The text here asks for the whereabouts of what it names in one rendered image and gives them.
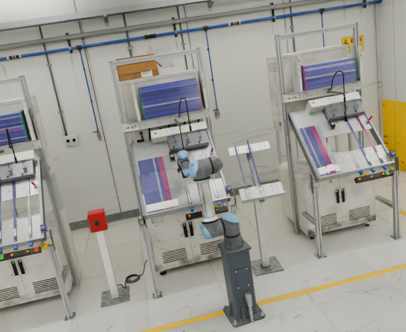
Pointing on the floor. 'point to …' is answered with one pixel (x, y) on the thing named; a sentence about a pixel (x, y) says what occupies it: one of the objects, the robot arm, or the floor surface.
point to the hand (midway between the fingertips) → (182, 172)
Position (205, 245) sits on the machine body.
